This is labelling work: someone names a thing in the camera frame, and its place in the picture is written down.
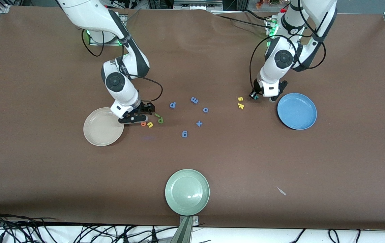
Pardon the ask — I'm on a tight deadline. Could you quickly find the beige round plate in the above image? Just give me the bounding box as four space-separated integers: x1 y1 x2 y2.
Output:
83 107 124 146

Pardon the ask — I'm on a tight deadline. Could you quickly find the blue round plate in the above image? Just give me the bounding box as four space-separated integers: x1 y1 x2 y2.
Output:
277 93 317 130

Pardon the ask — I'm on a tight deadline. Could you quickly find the brown table cover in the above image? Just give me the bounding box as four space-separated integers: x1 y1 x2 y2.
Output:
0 6 385 231

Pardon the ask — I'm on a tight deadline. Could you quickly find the pale green round plate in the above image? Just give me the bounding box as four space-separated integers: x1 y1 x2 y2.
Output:
165 169 210 216

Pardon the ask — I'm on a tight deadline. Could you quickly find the grey metal crossbar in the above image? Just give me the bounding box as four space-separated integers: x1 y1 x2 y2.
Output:
174 0 223 9

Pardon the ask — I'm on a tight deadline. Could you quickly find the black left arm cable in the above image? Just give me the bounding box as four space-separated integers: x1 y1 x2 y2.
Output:
249 0 326 98

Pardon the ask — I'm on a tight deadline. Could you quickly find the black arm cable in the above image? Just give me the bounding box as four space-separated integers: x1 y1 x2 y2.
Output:
82 30 163 109
249 0 326 98

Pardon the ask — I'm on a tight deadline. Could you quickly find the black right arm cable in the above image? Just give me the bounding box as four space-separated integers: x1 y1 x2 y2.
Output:
82 30 163 109

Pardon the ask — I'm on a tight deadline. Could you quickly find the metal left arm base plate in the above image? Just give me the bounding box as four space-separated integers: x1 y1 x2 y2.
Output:
265 17 302 50

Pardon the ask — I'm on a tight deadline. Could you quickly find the black cable on table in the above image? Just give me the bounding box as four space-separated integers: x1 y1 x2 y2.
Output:
209 10 274 30

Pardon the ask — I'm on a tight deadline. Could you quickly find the grey metal mounting post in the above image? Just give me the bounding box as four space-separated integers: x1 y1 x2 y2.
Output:
171 215 200 243

